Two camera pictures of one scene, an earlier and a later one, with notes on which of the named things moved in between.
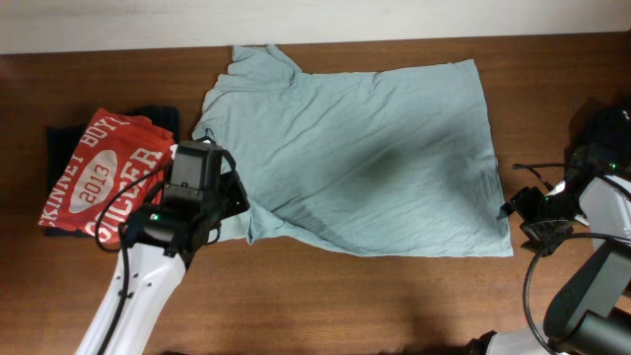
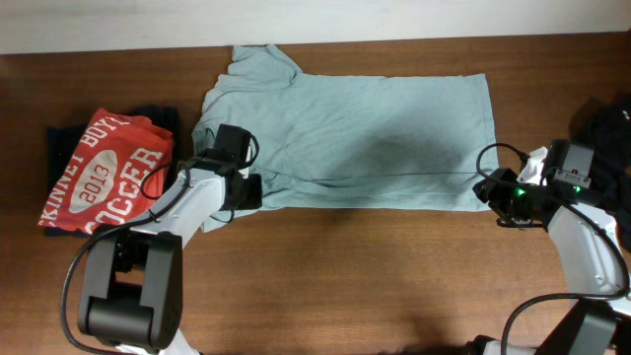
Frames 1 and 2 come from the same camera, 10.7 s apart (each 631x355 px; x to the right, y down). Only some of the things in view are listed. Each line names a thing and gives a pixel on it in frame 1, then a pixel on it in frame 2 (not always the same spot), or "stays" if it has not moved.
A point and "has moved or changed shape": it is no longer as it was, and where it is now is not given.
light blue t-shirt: (392, 162) has moved or changed shape
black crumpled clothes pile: (599, 139) stays
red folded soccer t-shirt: (113, 148) stays
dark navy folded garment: (166, 117) stays
